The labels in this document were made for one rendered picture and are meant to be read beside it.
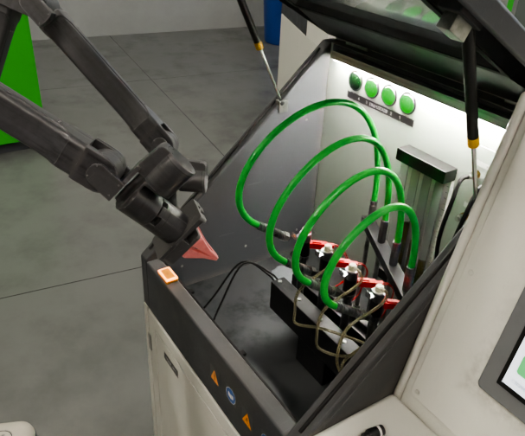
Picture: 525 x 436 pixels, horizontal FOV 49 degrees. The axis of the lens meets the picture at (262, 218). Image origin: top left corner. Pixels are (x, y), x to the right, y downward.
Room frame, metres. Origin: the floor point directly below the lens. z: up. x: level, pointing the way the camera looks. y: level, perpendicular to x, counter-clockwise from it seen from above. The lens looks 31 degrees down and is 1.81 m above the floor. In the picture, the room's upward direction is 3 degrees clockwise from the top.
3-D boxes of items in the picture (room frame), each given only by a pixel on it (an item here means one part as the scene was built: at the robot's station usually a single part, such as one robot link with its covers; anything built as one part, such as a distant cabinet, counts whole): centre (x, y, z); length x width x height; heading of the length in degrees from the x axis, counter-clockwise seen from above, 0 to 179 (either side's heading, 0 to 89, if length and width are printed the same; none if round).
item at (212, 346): (0.95, 0.10, 0.87); 0.62 x 0.04 x 0.16; 34
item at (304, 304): (0.99, -0.17, 0.91); 0.34 x 0.10 x 0.15; 34
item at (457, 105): (1.24, -0.32, 1.43); 0.54 x 0.03 x 0.02; 34
